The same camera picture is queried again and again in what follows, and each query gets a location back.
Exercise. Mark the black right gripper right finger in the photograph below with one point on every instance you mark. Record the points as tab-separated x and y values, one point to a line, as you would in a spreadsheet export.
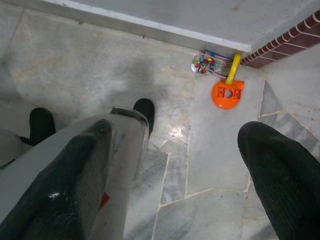
287	187

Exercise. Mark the black robot left foot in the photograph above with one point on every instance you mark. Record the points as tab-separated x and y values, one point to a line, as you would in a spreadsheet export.
42	125

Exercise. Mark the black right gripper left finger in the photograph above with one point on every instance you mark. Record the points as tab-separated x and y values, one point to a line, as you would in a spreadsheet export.
62	187

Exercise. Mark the orange plastic disc toy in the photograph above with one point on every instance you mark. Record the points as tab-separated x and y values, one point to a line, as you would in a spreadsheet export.
222	100

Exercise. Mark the colourful bead maze toy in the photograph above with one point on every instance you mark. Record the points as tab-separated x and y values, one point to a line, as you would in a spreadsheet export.
206	63

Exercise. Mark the black robot foot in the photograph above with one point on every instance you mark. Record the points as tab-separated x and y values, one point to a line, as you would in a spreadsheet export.
42	125
145	110

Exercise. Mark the black robot right foot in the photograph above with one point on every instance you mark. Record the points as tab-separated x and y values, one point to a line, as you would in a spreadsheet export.
145	110

